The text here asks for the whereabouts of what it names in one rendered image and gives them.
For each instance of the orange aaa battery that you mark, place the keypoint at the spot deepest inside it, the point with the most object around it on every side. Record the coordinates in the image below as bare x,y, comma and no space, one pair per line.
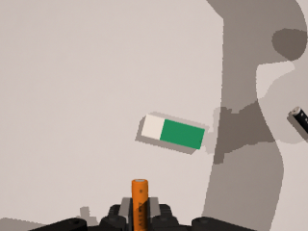
140,195

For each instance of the black battery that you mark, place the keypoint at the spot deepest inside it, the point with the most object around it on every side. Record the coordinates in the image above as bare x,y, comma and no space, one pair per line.
301,117

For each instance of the white and green eraser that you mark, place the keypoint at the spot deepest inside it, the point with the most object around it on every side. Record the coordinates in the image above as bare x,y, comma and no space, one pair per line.
172,131

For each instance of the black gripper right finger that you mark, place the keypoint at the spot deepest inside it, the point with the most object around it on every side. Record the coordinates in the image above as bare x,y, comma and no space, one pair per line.
165,221

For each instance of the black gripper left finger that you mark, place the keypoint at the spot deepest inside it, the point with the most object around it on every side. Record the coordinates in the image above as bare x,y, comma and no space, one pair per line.
114,221

